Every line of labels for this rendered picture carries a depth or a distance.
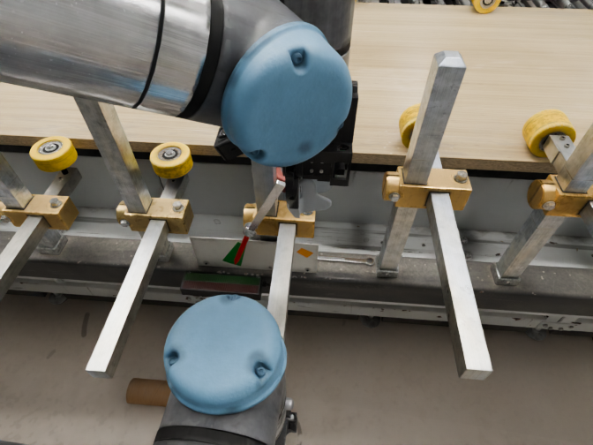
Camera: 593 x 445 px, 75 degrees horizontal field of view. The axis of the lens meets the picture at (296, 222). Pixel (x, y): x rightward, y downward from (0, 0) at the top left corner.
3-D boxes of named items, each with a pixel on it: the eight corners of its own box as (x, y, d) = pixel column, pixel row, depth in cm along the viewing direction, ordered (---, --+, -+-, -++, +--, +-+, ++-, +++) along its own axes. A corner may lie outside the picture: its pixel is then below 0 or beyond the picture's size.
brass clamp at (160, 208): (187, 237, 77) (181, 220, 73) (120, 232, 77) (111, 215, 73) (195, 214, 81) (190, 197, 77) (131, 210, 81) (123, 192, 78)
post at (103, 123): (172, 272, 89) (87, 77, 53) (157, 271, 90) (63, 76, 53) (176, 260, 92) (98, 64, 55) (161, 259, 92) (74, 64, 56)
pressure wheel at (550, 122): (575, 117, 71) (527, 135, 74) (578, 148, 76) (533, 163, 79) (563, 100, 75) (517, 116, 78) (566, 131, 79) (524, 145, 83)
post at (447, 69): (394, 276, 84) (469, 61, 47) (378, 275, 84) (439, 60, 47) (393, 263, 86) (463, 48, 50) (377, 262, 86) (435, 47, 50)
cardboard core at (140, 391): (214, 407, 124) (123, 399, 126) (218, 414, 130) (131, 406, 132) (219, 381, 129) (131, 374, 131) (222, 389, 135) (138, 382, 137)
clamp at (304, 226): (313, 238, 75) (314, 222, 71) (244, 234, 75) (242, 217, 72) (315, 216, 78) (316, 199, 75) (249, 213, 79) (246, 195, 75)
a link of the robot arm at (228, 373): (129, 409, 21) (179, 276, 27) (176, 450, 29) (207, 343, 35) (273, 428, 20) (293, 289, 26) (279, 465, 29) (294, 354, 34)
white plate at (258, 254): (316, 274, 84) (319, 245, 76) (198, 266, 85) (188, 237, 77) (316, 272, 84) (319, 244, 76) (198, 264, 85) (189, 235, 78)
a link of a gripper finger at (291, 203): (297, 216, 51) (297, 166, 45) (286, 216, 51) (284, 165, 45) (300, 192, 54) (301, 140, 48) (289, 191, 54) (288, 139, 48)
